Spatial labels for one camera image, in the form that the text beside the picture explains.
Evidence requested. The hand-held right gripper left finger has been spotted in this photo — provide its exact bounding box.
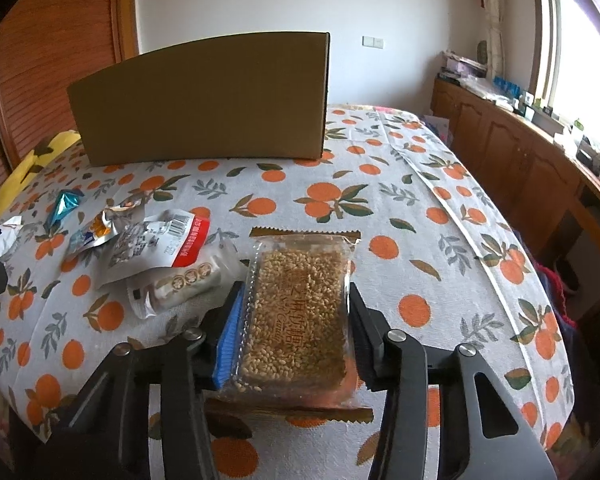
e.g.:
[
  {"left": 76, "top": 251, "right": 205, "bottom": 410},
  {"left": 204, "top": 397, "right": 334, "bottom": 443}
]
[{"left": 32, "top": 280, "right": 246, "bottom": 480}]

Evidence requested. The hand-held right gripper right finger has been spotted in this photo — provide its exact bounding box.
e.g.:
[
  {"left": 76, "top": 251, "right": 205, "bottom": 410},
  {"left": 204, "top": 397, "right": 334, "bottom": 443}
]
[{"left": 347, "top": 282, "right": 558, "bottom": 480}]

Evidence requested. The clear sesame candy packet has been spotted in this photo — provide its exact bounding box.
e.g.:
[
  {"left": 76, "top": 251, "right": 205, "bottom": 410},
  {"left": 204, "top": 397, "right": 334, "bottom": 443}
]
[{"left": 215, "top": 227, "right": 375, "bottom": 423}]

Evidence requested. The brown cardboard box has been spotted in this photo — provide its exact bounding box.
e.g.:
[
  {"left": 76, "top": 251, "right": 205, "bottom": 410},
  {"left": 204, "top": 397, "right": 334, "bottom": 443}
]
[{"left": 66, "top": 31, "right": 331, "bottom": 167}]

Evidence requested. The white cake snack packet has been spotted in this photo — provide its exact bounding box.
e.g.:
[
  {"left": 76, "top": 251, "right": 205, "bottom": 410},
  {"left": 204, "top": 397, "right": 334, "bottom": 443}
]
[{"left": 126, "top": 240, "right": 248, "bottom": 320}]

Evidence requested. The orange fruit print tablecloth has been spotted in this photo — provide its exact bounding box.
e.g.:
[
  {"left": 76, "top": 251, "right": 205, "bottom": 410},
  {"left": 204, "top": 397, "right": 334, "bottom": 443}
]
[{"left": 0, "top": 105, "right": 576, "bottom": 480}]

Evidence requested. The teal snack packet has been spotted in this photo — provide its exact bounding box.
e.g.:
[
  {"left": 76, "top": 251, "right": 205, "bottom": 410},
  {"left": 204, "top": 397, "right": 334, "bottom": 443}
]
[{"left": 45, "top": 190, "right": 85, "bottom": 228}]

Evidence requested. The silver orange foil packet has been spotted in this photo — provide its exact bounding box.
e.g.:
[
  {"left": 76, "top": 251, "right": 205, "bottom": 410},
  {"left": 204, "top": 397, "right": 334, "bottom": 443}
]
[{"left": 65, "top": 197, "right": 148, "bottom": 261}]

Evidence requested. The yellow plush toy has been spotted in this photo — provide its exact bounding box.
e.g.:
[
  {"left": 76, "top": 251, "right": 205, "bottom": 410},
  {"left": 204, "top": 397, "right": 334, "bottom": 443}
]
[{"left": 0, "top": 130, "right": 83, "bottom": 213}]

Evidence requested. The white red snack packet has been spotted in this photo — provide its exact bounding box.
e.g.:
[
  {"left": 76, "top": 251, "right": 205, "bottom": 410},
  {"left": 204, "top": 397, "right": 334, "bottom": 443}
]
[{"left": 97, "top": 210, "right": 211, "bottom": 291}]

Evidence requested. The red knitted cloth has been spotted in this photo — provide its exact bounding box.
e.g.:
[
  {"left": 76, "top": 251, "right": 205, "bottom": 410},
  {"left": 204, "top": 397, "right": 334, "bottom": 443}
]
[{"left": 537, "top": 260, "right": 581, "bottom": 321}]

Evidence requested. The white paper bag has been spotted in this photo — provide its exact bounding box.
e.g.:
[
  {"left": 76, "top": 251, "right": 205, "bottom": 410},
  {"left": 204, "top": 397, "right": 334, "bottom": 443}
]
[{"left": 422, "top": 114, "right": 451, "bottom": 136}]

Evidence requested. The pink floral cloth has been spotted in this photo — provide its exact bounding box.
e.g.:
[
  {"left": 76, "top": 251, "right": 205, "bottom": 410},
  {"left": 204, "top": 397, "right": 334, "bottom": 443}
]
[{"left": 330, "top": 102, "right": 396, "bottom": 113}]

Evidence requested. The long wooden cabinet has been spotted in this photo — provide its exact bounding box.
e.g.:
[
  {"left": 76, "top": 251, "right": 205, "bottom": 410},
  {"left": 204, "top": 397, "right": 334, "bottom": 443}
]
[{"left": 431, "top": 77, "right": 600, "bottom": 281}]

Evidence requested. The wooden louvered wardrobe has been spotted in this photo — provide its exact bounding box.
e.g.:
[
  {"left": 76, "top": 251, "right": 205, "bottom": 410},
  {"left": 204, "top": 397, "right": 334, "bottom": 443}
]
[{"left": 0, "top": 0, "right": 141, "bottom": 171}]

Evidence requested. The row of blue bottles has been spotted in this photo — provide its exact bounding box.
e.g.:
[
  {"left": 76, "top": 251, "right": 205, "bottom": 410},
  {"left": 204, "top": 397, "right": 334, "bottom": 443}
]
[{"left": 492, "top": 76, "right": 523, "bottom": 98}]

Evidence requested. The stack of purple boxes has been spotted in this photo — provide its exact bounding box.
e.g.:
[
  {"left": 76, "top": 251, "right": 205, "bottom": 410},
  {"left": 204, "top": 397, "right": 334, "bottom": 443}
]
[{"left": 437, "top": 50, "right": 486, "bottom": 81}]

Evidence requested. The white patterned curtain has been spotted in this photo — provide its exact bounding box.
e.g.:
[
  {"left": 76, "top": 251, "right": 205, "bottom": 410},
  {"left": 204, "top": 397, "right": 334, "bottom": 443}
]
[{"left": 467, "top": 0, "right": 506, "bottom": 68}]

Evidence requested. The wooden framed window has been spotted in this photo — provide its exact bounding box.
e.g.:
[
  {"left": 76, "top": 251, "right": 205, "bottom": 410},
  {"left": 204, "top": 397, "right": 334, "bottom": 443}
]
[{"left": 530, "top": 0, "right": 600, "bottom": 171}]

